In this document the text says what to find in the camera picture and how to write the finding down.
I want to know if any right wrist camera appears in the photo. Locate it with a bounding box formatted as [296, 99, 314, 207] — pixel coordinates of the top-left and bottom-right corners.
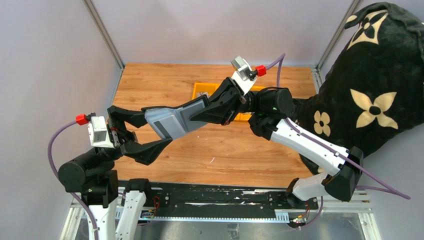
[230, 56, 257, 95]

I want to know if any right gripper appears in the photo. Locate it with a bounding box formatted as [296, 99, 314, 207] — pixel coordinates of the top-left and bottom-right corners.
[188, 77, 262, 127]

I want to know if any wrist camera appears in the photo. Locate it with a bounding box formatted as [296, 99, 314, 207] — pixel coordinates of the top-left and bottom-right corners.
[87, 116, 115, 148]
[230, 56, 257, 95]

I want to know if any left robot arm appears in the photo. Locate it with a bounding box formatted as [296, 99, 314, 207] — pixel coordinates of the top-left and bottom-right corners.
[57, 105, 172, 240]

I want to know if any yellow three-compartment bin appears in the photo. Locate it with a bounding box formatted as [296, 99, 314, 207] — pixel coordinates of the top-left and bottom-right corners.
[190, 79, 264, 126]

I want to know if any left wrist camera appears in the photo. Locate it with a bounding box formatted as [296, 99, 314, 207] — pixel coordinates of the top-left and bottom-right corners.
[87, 116, 115, 148]

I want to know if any black leather card holder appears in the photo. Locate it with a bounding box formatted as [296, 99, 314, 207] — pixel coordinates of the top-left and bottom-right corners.
[141, 95, 209, 140]

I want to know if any black floral blanket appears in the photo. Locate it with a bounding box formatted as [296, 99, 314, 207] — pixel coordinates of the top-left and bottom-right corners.
[290, 2, 424, 157]

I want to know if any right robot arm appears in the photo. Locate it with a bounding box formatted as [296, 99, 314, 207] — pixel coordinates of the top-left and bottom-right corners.
[190, 76, 364, 209]

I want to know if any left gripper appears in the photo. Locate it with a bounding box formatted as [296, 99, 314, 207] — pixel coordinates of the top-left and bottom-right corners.
[88, 104, 172, 168]

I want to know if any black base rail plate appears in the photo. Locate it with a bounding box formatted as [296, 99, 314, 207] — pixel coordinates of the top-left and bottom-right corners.
[140, 182, 319, 223]

